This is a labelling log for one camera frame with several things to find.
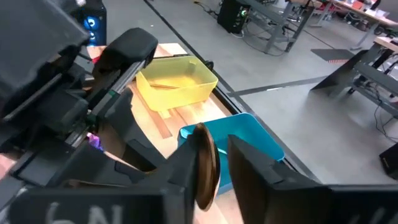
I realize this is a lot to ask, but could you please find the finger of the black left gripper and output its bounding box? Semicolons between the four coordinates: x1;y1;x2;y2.
105;88;165;172
46;146;147;187

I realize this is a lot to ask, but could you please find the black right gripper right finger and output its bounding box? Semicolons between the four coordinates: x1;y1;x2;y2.
228;135;330;224

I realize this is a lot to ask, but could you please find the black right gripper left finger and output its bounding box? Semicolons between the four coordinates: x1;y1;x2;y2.
136;138;197;224

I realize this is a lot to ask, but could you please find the gold long-handled spoon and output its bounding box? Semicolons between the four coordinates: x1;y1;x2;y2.
192;123;221;212
149;82;181;90

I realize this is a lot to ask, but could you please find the iridescent rainbow spoon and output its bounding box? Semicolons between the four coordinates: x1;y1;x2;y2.
86;132;104;152

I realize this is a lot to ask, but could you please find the yellow plastic bin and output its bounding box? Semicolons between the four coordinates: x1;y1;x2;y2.
135;55;220;113

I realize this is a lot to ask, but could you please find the blue plastic bin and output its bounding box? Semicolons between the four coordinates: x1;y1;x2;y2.
177;112;286;196

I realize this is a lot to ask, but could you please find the computer with blue light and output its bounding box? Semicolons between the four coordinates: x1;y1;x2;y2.
72;4;108;47

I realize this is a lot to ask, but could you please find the large black computer tower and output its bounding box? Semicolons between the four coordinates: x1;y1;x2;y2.
378;142;398;180

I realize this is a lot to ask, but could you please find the black computer with green light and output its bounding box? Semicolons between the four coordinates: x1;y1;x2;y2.
216;0;251;34

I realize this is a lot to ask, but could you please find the grey-legged wooden desk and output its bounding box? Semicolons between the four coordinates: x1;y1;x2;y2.
309;36;398;121

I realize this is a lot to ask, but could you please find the light wooden desk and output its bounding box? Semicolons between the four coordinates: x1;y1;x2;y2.
322;0;398;52

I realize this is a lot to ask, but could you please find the black aluminium table frame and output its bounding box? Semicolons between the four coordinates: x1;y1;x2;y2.
183;46;323;184

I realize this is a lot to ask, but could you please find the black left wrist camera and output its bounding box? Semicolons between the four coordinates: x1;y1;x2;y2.
0;0;91;94

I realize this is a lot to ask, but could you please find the grey metal desk frame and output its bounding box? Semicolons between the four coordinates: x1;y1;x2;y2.
241;0;323;54

